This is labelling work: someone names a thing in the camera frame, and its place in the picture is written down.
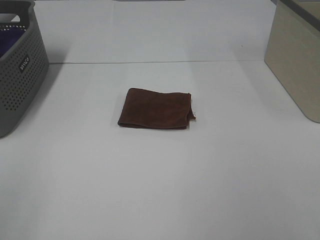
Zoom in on grey perforated laundry basket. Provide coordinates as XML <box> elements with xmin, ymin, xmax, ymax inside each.
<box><xmin>0</xmin><ymin>0</ymin><xmax>49</xmax><ymax>137</ymax></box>

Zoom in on brown towel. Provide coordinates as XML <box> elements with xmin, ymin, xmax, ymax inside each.
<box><xmin>117</xmin><ymin>88</ymin><xmax>196</xmax><ymax>130</ymax></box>

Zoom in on beige storage bin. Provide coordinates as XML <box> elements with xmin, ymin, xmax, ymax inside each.
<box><xmin>264</xmin><ymin>0</ymin><xmax>320</xmax><ymax>123</ymax></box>

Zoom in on purple cloth in basket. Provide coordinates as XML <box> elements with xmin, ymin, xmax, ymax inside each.
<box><xmin>0</xmin><ymin>26</ymin><xmax>28</xmax><ymax>58</ymax></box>

